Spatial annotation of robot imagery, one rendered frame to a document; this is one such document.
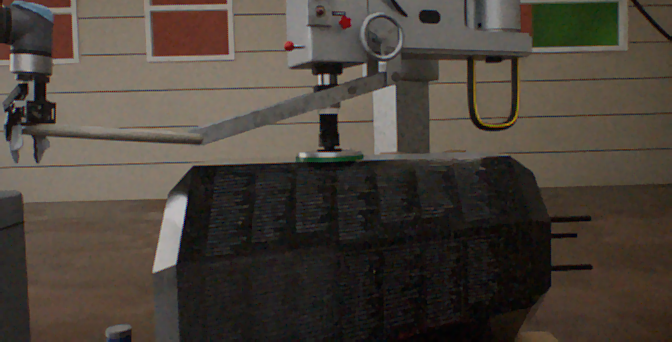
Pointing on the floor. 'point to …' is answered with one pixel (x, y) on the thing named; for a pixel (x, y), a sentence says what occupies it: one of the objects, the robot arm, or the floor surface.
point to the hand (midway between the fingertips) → (25, 157)
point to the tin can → (118, 333)
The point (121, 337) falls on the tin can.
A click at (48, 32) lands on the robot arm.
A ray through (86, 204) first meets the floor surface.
